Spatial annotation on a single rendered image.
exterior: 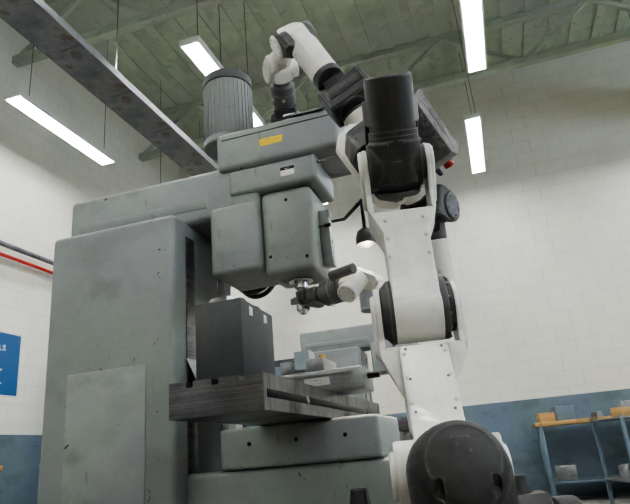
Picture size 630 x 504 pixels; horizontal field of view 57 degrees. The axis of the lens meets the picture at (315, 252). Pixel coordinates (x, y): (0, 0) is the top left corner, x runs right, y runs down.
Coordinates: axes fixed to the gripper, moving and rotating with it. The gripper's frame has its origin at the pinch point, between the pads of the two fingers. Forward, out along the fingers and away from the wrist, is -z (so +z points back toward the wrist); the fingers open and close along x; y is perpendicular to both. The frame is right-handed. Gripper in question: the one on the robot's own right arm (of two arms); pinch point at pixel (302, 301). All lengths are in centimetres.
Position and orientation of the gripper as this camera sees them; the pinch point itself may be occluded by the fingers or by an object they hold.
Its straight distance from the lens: 203.4
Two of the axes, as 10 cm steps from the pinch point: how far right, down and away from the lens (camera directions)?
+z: 7.3, -2.9, -6.2
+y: 0.9, 9.4, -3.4
